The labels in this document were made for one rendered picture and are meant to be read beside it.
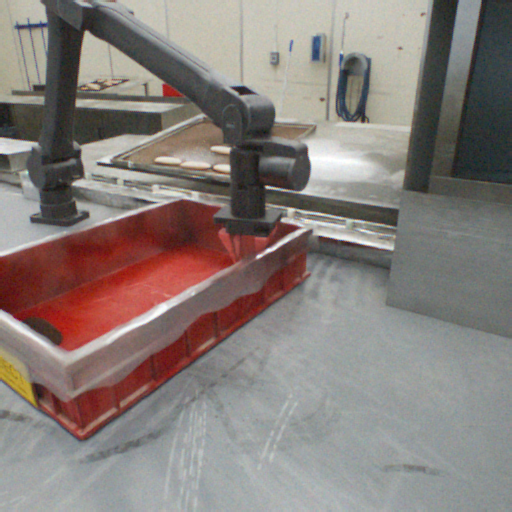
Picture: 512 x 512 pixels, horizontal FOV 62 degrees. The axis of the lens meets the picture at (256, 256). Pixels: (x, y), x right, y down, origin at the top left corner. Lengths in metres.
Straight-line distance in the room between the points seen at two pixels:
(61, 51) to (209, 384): 0.70
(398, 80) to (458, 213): 4.08
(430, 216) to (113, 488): 0.51
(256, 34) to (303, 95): 0.87
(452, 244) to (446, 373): 0.18
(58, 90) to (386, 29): 4.01
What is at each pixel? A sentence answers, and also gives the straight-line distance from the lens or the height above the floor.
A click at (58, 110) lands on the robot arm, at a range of 1.03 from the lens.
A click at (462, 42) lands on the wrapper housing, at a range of 0.62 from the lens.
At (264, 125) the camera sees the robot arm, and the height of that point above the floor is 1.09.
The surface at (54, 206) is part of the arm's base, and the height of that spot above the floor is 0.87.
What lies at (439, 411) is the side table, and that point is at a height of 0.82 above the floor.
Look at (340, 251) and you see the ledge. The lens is 0.86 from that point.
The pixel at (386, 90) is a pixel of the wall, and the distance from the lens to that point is 4.72.
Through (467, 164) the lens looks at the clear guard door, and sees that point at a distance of 0.63.
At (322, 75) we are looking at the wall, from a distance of 4.95.
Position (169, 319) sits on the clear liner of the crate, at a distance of 0.50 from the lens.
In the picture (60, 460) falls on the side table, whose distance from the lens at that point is 0.50.
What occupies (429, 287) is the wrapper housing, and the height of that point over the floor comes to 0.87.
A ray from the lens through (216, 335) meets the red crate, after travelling 0.59.
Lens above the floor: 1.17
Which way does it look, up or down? 24 degrees down
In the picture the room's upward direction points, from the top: straight up
